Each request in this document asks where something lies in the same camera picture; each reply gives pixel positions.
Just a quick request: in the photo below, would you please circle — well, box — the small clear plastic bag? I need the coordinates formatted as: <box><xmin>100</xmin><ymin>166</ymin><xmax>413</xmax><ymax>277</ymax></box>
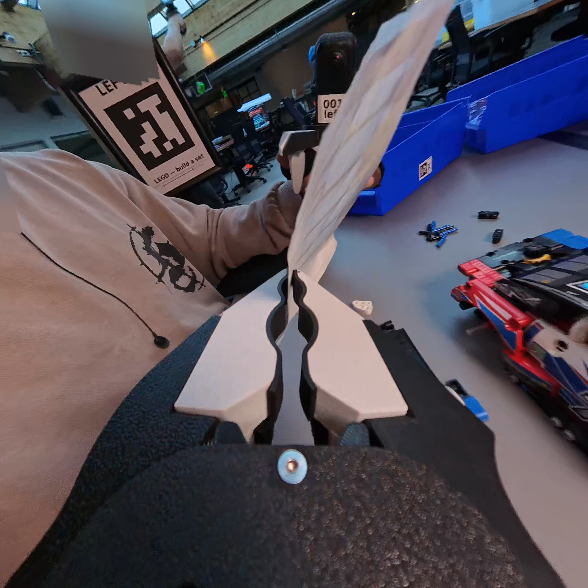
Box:
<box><xmin>466</xmin><ymin>98</ymin><xmax>488</xmax><ymax>132</ymax></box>

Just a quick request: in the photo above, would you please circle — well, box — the person's torso in beige hoodie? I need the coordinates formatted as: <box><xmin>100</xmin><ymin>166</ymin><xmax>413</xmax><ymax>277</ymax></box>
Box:
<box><xmin>0</xmin><ymin>148</ymin><xmax>239</xmax><ymax>572</ymax></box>

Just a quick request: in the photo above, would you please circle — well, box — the framed marker sign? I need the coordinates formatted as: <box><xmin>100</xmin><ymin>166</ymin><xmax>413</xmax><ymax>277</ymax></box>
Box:
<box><xmin>64</xmin><ymin>41</ymin><xmax>222</xmax><ymax>196</ymax></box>

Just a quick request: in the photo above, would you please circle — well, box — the thin black microphone cable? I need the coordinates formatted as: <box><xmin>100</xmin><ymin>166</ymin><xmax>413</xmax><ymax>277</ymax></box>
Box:
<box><xmin>20</xmin><ymin>232</ymin><xmax>159</xmax><ymax>341</ymax></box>

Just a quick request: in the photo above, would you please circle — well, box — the pile of blue black pins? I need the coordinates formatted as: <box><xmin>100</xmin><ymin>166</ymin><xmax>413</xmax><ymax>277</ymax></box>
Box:
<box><xmin>417</xmin><ymin>220</ymin><xmax>458</xmax><ymax>249</ymax></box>

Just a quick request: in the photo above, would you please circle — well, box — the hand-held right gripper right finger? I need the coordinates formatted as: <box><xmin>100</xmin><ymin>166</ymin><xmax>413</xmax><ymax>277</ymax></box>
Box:
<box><xmin>294</xmin><ymin>271</ymin><xmax>409</xmax><ymax>442</ymax></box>

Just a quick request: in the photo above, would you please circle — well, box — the blue labelled plastic bin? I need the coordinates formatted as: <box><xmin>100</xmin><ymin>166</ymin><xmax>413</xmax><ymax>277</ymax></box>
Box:
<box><xmin>348</xmin><ymin>98</ymin><xmax>471</xmax><ymax>217</ymax></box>

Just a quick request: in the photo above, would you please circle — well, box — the holographic sticker sheet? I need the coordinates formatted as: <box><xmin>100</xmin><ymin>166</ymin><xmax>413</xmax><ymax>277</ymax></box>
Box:
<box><xmin>286</xmin><ymin>0</ymin><xmax>456</xmax><ymax>341</ymax></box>

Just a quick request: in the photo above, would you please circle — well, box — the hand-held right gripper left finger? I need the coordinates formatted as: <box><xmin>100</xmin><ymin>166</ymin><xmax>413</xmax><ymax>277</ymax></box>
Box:
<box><xmin>175</xmin><ymin>270</ymin><xmax>289</xmax><ymax>444</ymax></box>

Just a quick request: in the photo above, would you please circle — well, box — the lego race car model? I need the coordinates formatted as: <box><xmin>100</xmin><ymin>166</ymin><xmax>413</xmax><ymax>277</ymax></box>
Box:
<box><xmin>451</xmin><ymin>228</ymin><xmax>588</xmax><ymax>445</ymax></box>

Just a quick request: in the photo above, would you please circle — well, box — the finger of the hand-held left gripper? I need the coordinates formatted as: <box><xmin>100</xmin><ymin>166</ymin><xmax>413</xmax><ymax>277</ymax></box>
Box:
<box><xmin>278</xmin><ymin>130</ymin><xmax>319</xmax><ymax>194</ymax></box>

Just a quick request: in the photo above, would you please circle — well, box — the black and blue lego subassembly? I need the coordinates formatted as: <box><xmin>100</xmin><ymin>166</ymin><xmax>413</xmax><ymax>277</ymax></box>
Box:
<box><xmin>380</xmin><ymin>321</ymin><xmax>490</xmax><ymax>422</ymax></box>

